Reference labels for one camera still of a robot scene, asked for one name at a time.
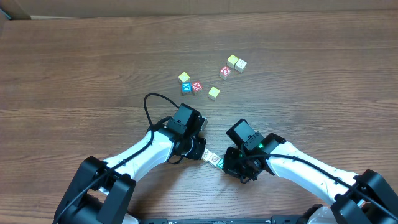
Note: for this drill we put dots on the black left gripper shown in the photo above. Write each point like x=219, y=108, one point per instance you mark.
x=199, y=149

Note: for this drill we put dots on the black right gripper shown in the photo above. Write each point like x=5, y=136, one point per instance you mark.
x=230, y=163

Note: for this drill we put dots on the white ladybug block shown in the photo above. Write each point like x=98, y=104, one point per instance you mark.
x=206, y=155

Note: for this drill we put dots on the white leaf block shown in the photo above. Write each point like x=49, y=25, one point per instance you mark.
x=214, y=159

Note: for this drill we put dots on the green letter A block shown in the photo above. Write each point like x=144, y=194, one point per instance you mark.
x=220, y=164

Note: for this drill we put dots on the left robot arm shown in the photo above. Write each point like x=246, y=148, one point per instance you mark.
x=101, y=190

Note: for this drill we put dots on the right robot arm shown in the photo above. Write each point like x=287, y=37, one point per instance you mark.
x=349, y=197

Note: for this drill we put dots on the yellow block centre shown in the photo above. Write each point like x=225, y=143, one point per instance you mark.
x=213, y=93

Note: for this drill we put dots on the yellow block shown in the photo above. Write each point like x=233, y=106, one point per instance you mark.
x=213, y=93
x=232, y=60
x=184, y=77

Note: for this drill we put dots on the blue letter block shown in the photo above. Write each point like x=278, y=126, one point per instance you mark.
x=186, y=88

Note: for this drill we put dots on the red letter M block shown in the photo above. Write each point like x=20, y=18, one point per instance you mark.
x=197, y=87

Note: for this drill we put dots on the yellow block left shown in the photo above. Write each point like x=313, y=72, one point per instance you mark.
x=184, y=77

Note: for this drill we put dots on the red letter block right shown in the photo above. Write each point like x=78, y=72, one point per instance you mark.
x=225, y=72

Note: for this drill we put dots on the white block far right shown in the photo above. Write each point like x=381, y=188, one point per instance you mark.
x=240, y=65

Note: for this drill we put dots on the yellow block far right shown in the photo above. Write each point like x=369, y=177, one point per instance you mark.
x=232, y=60

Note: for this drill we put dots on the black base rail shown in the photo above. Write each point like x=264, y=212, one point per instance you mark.
x=276, y=219

